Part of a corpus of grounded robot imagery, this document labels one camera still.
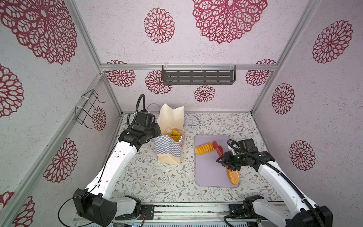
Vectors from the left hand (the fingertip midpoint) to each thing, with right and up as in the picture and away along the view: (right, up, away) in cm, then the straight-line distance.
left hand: (157, 131), depth 78 cm
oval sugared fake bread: (+44, -26, +4) cm, 52 cm away
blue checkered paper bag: (+6, -12, +5) cm, 14 cm away
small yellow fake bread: (+9, -2, +23) cm, 25 cm away
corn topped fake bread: (+11, -3, -9) cm, 14 cm away
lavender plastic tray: (+30, -26, +8) cm, 40 cm away
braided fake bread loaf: (+29, -12, +17) cm, 36 cm away
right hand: (+34, -16, 0) cm, 38 cm away
